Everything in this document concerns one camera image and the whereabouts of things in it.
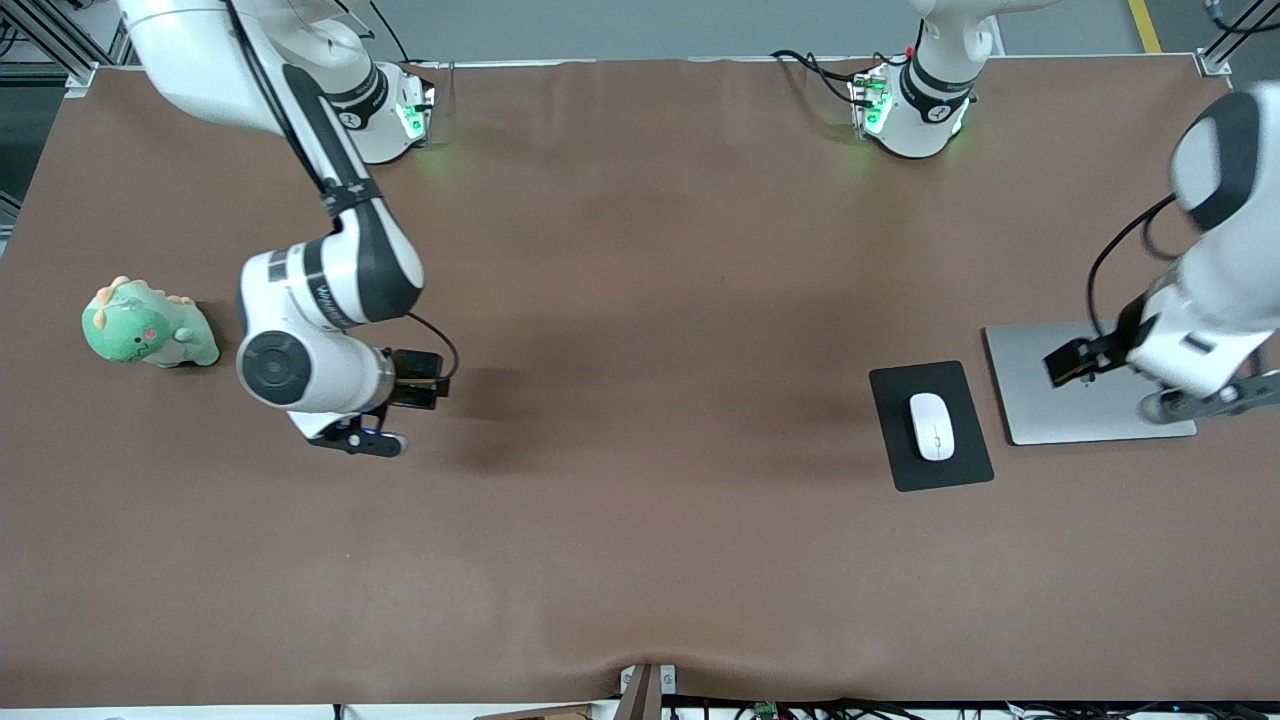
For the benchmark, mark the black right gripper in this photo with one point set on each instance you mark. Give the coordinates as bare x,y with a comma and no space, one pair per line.
408,377

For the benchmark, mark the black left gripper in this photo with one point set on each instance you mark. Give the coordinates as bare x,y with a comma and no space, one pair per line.
1108,349

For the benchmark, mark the black phone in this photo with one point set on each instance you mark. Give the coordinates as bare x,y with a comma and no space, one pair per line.
425,363

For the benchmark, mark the white computer mouse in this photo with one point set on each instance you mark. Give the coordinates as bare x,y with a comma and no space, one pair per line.
931,426

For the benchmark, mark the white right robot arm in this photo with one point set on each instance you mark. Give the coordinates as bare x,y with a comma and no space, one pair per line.
330,280

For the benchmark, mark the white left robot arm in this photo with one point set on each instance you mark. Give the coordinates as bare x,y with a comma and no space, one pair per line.
1220,270

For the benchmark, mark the black mouse pad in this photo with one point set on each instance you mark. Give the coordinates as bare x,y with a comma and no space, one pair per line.
960,470

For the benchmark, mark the silver laptop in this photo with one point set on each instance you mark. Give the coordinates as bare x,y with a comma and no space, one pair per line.
1080,415

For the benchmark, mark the brown table mat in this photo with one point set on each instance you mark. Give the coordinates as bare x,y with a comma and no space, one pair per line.
640,560

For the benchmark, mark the green dinosaur plush toy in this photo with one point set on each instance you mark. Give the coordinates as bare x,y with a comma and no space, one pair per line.
140,330

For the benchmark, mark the aluminium frame post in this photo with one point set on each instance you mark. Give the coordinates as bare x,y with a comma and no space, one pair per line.
60,45
1228,45

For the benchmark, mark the metal table clamp bracket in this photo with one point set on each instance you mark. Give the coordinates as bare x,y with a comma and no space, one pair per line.
645,690

